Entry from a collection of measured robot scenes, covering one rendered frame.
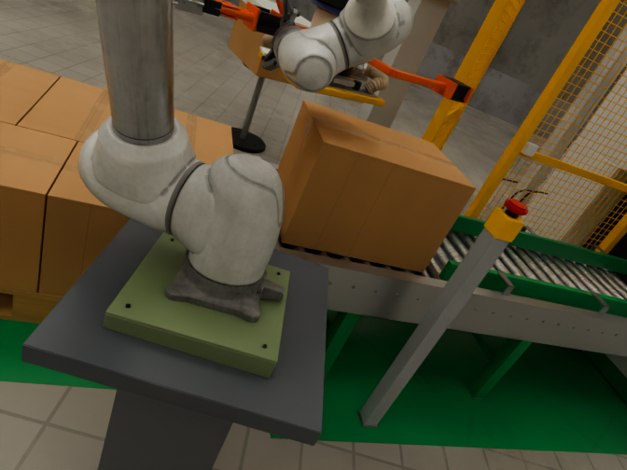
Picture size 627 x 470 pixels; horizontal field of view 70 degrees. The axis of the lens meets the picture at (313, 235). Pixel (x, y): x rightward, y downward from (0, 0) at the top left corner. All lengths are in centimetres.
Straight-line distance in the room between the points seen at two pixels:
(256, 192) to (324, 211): 78
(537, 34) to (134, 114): 1101
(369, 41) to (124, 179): 54
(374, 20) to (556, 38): 1080
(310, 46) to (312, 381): 65
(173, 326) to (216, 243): 16
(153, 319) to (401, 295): 105
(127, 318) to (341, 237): 96
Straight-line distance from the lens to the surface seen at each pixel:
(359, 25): 97
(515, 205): 140
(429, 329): 159
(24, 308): 187
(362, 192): 155
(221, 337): 84
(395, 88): 271
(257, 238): 81
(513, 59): 1146
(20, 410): 169
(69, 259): 169
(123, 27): 71
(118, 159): 82
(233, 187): 78
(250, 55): 340
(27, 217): 163
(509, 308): 199
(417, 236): 173
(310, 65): 94
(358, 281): 158
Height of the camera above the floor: 139
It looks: 29 degrees down
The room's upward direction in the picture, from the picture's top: 24 degrees clockwise
